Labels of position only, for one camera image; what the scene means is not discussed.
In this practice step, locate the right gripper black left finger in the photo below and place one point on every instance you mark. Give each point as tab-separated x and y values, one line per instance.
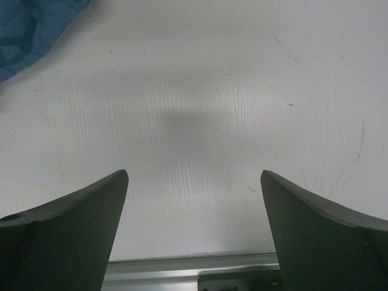
64	244

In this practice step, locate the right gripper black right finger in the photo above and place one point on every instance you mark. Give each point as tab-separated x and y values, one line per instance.
320	244

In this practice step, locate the blue patterned pillowcase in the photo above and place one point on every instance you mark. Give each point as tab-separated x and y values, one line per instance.
29	29

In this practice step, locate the aluminium mounting rail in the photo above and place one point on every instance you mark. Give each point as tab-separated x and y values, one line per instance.
181	273

